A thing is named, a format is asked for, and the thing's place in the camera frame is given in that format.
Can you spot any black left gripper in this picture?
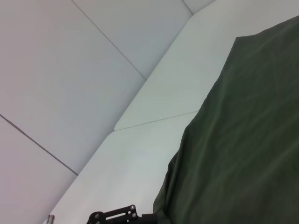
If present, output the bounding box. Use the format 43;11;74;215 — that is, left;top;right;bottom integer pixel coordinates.
87;204;159;224

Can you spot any dark green FREE t-shirt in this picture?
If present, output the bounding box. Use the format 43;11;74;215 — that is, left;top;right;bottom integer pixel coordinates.
153;15;299;224

